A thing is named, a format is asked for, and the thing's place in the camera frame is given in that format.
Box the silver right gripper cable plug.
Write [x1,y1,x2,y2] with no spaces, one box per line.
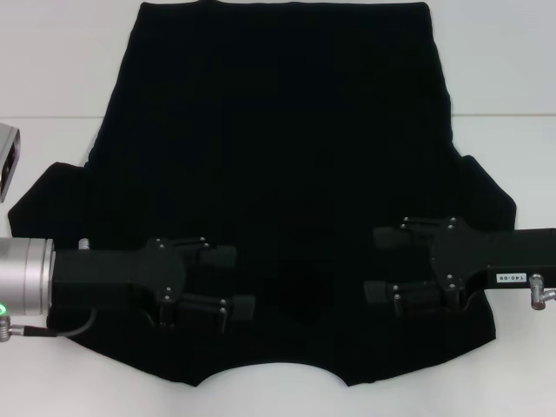
[518,272,556,311]

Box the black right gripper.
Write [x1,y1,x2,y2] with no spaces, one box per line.
[362,215,556,318]

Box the thin dark left gripper cable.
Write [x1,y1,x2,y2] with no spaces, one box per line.
[0,307,96,345]

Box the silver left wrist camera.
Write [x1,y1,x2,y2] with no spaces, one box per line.
[0,122,23,204]

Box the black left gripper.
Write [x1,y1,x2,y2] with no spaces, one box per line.
[46,236,258,334]

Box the black t-shirt with white print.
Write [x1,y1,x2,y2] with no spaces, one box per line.
[7,0,519,388]

